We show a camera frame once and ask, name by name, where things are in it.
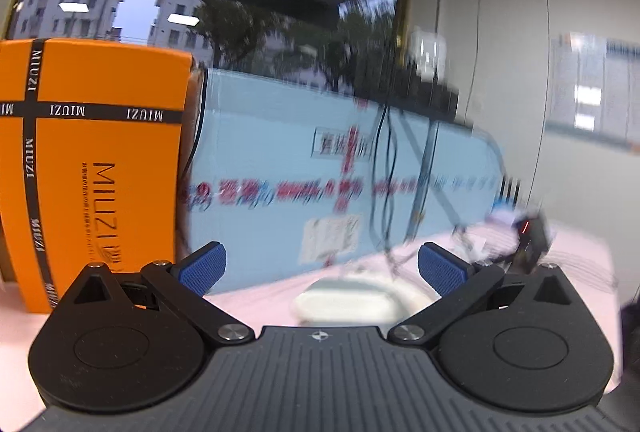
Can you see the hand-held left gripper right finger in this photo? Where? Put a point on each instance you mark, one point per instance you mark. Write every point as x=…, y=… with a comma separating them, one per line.
x=440, y=268

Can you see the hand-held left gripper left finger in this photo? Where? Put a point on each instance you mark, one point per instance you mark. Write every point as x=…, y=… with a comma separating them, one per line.
x=202, y=268

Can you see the white lunch container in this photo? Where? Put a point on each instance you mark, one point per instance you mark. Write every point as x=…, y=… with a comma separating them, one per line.
x=350, y=297

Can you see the black device with red light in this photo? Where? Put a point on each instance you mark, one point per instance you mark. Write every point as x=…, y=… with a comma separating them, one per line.
x=532, y=239

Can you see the long light blue printed box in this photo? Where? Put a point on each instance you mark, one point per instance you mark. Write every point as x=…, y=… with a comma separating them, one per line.
x=275, y=137

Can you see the orange box with black bands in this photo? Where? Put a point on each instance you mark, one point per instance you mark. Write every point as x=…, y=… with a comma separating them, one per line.
x=100, y=137

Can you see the black power adapter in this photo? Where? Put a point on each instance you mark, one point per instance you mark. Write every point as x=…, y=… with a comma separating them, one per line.
x=442, y=95
x=412, y=85

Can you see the white electric kettle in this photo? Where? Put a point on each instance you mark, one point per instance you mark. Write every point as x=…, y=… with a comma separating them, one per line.
x=428, y=50

